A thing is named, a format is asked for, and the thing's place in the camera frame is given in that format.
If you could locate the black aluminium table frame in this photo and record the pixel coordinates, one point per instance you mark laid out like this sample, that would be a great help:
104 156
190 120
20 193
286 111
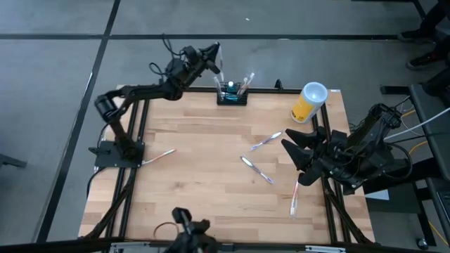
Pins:
263 90

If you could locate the silver aluminium bracket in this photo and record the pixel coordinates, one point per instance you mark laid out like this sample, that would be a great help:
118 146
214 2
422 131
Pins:
130 246
325 248

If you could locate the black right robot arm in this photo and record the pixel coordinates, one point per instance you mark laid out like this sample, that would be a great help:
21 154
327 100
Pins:
372 140

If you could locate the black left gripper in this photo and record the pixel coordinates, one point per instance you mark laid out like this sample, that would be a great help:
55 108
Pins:
191 61

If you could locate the black furniture leg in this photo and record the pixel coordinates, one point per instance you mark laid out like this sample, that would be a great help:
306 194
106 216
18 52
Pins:
10 161

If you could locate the white paper label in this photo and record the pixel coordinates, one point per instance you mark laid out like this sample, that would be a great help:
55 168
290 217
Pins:
381 195

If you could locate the person's leg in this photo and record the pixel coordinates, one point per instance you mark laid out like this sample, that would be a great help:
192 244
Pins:
434 15
443 45

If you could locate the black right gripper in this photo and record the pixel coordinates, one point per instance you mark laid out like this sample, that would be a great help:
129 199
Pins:
328 158

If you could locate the black caster wheel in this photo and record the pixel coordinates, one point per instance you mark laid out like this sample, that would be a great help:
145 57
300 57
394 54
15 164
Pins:
422 243

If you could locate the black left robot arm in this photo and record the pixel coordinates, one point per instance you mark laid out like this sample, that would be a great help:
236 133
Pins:
147 92

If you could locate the black side desk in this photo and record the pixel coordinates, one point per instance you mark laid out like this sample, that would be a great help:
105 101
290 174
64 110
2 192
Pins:
439 165

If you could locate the person's shoe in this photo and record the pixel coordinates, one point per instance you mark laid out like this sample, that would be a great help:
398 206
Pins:
422 61
415 36

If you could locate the yellow white wipes canister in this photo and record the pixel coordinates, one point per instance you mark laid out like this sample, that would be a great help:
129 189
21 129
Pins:
306 107

